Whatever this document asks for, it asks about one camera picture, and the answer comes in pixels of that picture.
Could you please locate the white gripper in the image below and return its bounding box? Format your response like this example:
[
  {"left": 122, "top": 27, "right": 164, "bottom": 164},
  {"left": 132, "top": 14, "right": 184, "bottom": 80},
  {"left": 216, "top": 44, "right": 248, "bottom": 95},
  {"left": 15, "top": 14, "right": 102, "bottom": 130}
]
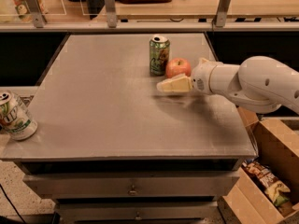
[{"left": 156, "top": 58, "right": 222, "bottom": 95}]

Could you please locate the red yellow apple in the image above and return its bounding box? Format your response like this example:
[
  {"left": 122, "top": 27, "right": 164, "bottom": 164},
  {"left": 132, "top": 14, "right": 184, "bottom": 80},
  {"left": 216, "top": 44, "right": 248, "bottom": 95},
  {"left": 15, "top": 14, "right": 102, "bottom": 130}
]
[{"left": 165, "top": 58, "right": 192, "bottom": 78}]

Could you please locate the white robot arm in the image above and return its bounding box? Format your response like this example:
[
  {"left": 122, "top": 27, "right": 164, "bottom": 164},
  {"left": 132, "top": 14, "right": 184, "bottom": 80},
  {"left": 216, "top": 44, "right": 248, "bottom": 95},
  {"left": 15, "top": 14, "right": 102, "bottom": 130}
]
[{"left": 157, "top": 56, "right": 299, "bottom": 114}]

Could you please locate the white green soda can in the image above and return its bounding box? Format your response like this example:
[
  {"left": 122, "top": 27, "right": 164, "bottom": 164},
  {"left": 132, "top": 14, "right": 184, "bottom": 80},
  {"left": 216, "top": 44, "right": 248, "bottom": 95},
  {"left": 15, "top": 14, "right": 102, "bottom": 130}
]
[{"left": 0, "top": 91, "right": 37, "bottom": 141}]

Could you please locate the upper grey drawer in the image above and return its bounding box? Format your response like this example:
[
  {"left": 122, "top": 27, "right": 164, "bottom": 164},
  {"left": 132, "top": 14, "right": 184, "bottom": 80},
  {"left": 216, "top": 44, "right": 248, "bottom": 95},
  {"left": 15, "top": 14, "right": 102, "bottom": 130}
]
[{"left": 23, "top": 171, "right": 239, "bottom": 199}]

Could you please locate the grey drawer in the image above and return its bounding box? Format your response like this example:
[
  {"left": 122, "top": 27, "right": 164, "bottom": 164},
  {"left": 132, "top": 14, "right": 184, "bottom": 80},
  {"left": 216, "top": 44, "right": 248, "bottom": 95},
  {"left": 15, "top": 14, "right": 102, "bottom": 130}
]
[
  {"left": 55, "top": 202, "right": 218, "bottom": 222},
  {"left": 23, "top": 171, "right": 239, "bottom": 199}
]

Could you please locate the cardboard box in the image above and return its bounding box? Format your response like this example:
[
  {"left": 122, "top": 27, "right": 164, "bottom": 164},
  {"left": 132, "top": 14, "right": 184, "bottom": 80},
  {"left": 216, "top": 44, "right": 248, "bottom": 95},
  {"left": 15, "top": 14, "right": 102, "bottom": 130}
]
[{"left": 223, "top": 108, "right": 299, "bottom": 224}]

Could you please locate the snack bag in box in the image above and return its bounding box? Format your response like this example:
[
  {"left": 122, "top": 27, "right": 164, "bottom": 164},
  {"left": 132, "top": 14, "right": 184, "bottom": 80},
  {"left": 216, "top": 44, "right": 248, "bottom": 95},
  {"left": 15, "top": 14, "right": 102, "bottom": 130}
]
[{"left": 242, "top": 161, "right": 294, "bottom": 217}]

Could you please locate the lower grey drawer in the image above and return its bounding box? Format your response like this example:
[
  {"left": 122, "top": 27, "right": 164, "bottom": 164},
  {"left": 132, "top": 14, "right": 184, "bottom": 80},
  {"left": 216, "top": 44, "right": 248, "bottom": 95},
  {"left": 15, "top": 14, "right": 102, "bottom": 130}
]
[{"left": 55, "top": 202, "right": 218, "bottom": 222}]

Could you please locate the colourful snack package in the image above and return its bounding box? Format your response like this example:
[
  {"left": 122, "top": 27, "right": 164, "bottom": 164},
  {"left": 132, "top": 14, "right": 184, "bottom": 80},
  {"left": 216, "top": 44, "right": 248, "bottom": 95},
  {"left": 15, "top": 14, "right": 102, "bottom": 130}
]
[{"left": 0, "top": 0, "right": 48, "bottom": 23}]

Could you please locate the right metal bracket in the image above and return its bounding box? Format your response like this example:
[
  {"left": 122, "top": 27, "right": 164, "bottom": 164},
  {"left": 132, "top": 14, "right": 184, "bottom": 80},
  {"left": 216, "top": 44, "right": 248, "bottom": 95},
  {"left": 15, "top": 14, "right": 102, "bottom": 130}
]
[{"left": 214, "top": 0, "right": 231, "bottom": 27}]

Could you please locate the metal bracket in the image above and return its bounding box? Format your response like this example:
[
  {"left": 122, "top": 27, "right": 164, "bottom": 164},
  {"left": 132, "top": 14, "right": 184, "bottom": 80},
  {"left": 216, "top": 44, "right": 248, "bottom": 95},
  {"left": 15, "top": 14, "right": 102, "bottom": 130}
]
[
  {"left": 104, "top": 0, "right": 118, "bottom": 28},
  {"left": 214, "top": 0, "right": 231, "bottom": 27},
  {"left": 25, "top": 0, "right": 46, "bottom": 28}
]

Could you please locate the middle metal bracket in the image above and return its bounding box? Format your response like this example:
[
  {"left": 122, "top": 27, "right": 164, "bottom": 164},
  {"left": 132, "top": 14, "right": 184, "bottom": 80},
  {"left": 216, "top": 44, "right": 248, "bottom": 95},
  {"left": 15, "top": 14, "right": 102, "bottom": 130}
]
[{"left": 104, "top": 0, "right": 118, "bottom": 28}]

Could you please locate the left metal bracket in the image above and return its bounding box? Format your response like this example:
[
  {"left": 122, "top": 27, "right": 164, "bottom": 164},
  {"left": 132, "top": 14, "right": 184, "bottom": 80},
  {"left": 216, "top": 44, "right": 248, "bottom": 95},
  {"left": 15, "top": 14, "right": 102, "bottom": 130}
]
[{"left": 25, "top": 0, "right": 46, "bottom": 28}]

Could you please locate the black floor cable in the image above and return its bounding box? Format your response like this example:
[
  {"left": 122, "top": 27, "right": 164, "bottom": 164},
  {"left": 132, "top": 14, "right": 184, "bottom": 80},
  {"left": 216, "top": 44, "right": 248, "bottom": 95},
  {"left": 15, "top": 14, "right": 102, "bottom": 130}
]
[{"left": 0, "top": 184, "right": 27, "bottom": 224}]

